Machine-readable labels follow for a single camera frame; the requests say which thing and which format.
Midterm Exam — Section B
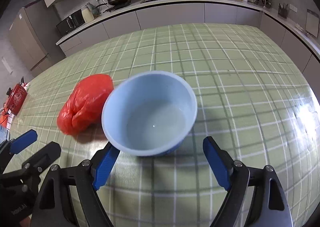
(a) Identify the blue plastic bowl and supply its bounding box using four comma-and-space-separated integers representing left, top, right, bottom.
101, 71, 198, 157

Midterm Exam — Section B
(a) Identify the red plastic bag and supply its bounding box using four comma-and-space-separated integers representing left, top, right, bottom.
57, 74, 114, 136

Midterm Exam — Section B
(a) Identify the refrigerator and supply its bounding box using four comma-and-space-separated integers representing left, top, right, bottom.
9, 0, 66, 77

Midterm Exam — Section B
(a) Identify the black microwave oven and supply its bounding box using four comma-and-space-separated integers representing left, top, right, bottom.
56, 10, 85, 36

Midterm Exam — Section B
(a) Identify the white kettle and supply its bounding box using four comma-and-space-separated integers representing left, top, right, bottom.
81, 6, 94, 23

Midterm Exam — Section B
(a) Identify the white cutting board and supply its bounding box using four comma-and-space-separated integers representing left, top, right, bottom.
305, 9, 319, 38

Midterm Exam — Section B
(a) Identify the black utensil holder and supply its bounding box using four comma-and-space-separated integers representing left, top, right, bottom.
278, 3, 289, 19

